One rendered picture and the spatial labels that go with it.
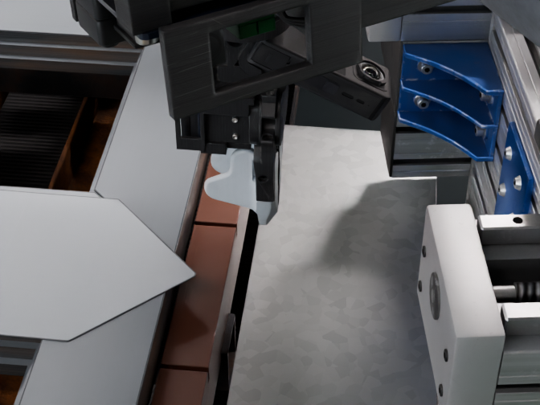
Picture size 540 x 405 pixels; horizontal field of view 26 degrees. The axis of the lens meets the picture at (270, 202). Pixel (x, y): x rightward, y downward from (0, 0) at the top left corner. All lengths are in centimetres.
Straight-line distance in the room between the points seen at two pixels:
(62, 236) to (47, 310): 9
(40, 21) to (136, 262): 42
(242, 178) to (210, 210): 18
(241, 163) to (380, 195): 46
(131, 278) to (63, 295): 6
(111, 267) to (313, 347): 26
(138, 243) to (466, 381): 36
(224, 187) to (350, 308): 32
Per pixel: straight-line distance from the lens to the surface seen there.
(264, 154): 89
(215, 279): 105
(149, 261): 102
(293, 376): 116
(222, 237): 109
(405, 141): 129
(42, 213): 109
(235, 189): 95
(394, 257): 129
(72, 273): 102
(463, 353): 79
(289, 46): 87
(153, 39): 28
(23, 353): 99
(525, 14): 45
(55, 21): 136
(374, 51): 183
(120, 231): 105
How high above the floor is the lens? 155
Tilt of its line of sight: 40 degrees down
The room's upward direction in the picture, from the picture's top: straight up
